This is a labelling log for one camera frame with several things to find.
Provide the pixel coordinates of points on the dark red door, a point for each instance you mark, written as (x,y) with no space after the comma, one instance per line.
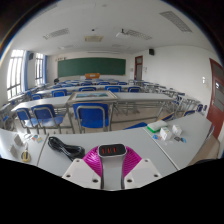
(216,100)

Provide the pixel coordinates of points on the narrow bright window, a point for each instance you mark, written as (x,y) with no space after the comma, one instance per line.
(39,68)

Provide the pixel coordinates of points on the green chalkboard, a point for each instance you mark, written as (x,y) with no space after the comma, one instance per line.
(91,66)

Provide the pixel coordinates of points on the blue curtain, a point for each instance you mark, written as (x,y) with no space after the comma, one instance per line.
(26,71)
(44,69)

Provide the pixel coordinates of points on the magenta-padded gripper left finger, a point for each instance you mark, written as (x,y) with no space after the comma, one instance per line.
(78,171)

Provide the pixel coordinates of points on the blue classroom chair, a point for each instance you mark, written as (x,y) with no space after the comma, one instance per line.
(91,116)
(23,116)
(46,115)

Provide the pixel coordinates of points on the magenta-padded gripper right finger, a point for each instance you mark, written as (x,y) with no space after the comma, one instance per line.
(145,171)

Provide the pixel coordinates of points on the rows of white desks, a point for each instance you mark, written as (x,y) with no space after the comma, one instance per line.
(140,96)

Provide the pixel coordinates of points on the colourful paper cards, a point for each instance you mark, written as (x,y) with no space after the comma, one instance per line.
(39,139)

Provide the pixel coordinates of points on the green and white box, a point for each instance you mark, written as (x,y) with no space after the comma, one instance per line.
(156,126)

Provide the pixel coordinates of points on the large bright window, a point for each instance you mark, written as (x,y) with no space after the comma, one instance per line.
(15,73)

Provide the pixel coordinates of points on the ceiling light panels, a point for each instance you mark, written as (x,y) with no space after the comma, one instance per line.
(56,33)

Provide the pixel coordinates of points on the rows of blue chairs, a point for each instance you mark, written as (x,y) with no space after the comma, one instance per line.
(113,88)

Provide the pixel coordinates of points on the white charger block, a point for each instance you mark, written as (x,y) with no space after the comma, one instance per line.
(112,166)

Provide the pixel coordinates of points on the orange wooden lectern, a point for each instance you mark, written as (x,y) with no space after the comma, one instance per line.
(92,76)

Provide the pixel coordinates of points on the black wall speaker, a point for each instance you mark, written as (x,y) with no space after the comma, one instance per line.
(151,52)
(31,56)

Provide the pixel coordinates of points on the white ceiling projector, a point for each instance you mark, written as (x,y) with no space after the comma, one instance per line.
(122,34)

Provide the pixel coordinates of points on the brown door with window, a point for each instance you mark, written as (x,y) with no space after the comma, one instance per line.
(138,68)

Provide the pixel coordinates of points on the small blue card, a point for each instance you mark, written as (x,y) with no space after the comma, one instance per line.
(156,137)

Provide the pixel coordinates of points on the framed picture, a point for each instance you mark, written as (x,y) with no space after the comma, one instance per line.
(92,95)

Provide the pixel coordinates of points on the small dark blue cards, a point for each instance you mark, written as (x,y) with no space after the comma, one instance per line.
(180,139)

